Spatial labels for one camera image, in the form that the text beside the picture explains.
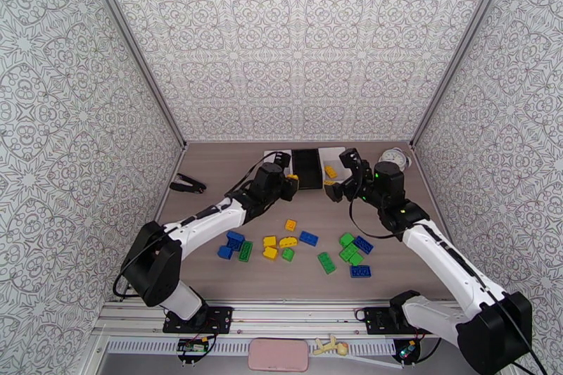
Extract white slotted cable duct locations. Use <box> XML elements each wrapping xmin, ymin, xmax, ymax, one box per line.
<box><xmin>107</xmin><ymin>339</ymin><xmax>397</xmax><ymax>356</ymax></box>

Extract black plastic bin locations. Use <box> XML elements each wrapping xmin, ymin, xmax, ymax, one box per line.
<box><xmin>291</xmin><ymin>148</ymin><xmax>324</xmax><ymax>191</ymax></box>

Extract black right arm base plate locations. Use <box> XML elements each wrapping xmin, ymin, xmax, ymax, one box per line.
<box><xmin>362</xmin><ymin>305</ymin><xmax>436</xmax><ymax>336</ymax></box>

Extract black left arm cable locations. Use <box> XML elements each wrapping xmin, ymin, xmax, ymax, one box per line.
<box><xmin>113</xmin><ymin>151</ymin><xmax>277</xmax><ymax>300</ymax></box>

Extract pink rectangular pad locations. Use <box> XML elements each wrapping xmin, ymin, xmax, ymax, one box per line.
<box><xmin>247</xmin><ymin>338</ymin><xmax>310</xmax><ymax>372</ymax></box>

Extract aluminium mounting rail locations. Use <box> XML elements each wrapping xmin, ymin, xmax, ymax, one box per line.
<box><xmin>99</xmin><ymin>298</ymin><xmax>507</xmax><ymax>341</ymax></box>

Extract black wire stripper tool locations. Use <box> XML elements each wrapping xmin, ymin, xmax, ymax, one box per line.
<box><xmin>170</xmin><ymin>173</ymin><xmax>208</xmax><ymax>194</ymax></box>

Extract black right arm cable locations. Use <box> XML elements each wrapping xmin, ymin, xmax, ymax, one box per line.
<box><xmin>348</xmin><ymin>157</ymin><xmax>548</xmax><ymax>375</ymax></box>

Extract small wooden toy figure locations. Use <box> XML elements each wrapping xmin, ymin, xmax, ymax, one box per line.
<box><xmin>312</xmin><ymin>333</ymin><xmax>350</xmax><ymax>357</ymax></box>

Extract aluminium frame post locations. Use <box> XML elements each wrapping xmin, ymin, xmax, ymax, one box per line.
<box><xmin>410</xmin><ymin>0</ymin><xmax>517</xmax><ymax>151</ymax></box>
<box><xmin>75</xmin><ymin>0</ymin><xmax>189</xmax><ymax>151</ymax></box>

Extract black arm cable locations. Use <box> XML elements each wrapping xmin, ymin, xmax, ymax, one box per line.
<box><xmin>113</xmin><ymin>151</ymin><xmax>277</xmax><ymax>300</ymax></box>
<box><xmin>348</xmin><ymin>157</ymin><xmax>548</xmax><ymax>375</ymax></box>

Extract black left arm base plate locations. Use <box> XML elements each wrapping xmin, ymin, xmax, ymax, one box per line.
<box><xmin>163</xmin><ymin>305</ymin><xmax>234</xmax><ymax>335</ymax></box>

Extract white round alarm clock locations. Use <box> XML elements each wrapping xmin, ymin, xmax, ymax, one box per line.
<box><xmin>378</xmin><ymin>147</ymin><xmax>413</xmax><ymax>172</ymax></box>

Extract white plastic bin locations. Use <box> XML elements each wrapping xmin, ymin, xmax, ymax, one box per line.
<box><xmin>318</xmin><ymin>147</ymin><xmax>351</xmax><ymax>186</ymax></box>
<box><xmin>262</xmin><ymin>148</ymin><xmax>295</xmax><ymax>170</ymax></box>

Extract small green circuit board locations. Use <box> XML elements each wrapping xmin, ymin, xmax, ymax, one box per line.
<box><xmin>177</xmin><ymin>339</ymin><xmax>210</xmax><ymax>355</ymax></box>
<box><xmin>393</xmin><ymin>339</ymin><xmax>421</xmax><ymax>364</ymax></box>

